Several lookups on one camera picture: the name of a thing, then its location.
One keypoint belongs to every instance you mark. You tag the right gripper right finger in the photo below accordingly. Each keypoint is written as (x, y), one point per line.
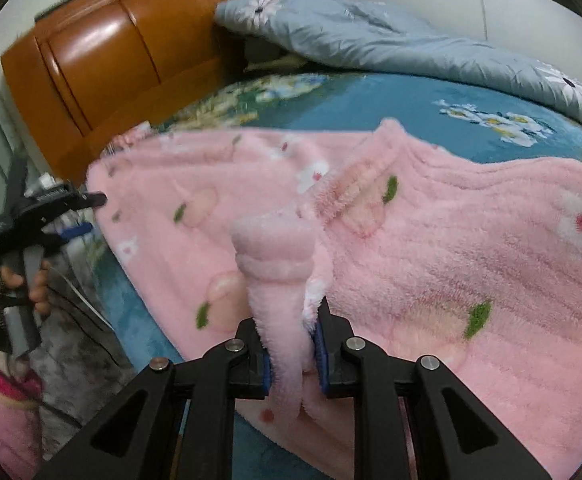
(413, 419)

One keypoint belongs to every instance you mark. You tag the pink fleece floral garment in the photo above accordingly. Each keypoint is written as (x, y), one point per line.
(421, 250)

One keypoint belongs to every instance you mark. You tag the person's left hand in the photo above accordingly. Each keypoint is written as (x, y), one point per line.
(37, 287)

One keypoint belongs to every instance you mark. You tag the teal floral bed blanket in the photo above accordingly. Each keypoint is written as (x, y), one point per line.
(477, 124)

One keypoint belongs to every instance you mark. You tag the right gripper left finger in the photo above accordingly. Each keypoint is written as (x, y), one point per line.
(172, 421)

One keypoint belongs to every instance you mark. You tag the light blue daisy quilt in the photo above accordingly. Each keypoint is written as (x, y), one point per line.
(384, 38)

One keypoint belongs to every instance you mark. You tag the pink striped sleeve forearm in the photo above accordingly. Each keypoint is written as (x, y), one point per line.
(20, 425)

